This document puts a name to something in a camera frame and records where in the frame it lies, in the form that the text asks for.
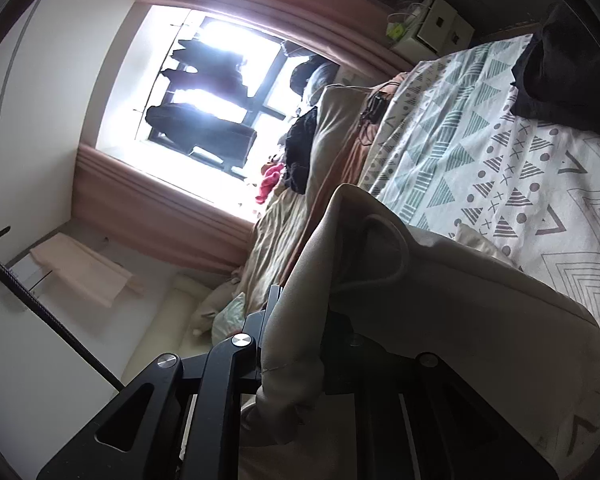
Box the beige jacket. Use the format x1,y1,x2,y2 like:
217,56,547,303
239,184,600,479

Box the folded black clothes stack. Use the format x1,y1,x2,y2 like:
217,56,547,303
510,3,600,135

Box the cream padded headboard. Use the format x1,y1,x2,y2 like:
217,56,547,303
121,274,212,385

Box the plush toy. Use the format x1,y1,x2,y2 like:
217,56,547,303
189,278,239,337

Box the light green pillow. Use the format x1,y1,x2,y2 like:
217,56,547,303
211,292,246,346

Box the left pink curtain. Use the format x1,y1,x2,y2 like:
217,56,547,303
71,144,252,274

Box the pink curtain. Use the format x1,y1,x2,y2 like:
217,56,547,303
138,0,413,80
71,144,252,274

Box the beige duvet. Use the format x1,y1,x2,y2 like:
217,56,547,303
237,84,378,314

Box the orange brown blanket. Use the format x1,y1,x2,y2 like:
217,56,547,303
266,73,406,285

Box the pink garment at window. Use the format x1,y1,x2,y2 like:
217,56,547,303
256,162,285,205

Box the patterned white bedspread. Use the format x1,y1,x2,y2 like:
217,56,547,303
360,36,600,313

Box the dark hanging garment left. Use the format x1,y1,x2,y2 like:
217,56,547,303
145,103,257,169

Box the dark hanging garment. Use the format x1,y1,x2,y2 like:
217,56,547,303
160,38,248,105
145,103,257,169

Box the black garment on duvet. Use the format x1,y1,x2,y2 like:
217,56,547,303
284,106,317,194

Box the small black device on bed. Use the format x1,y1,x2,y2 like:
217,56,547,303
362,92,390,125

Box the dark hanging garment right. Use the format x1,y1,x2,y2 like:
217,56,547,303
160,38,248,105

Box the dark cushions at window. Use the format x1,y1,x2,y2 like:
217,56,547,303
289,54,339,105

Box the green tissue pack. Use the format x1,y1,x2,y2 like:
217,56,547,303
386,22,406,42

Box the white bedside table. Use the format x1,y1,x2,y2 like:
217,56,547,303
388,0,475,64

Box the right pink curtain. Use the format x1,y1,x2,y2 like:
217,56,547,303
138,0,413,80

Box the cream cloth on wall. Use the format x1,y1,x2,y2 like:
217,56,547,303
30,233,144,308

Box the black cable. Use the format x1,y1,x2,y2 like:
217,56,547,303
0,242,127,391

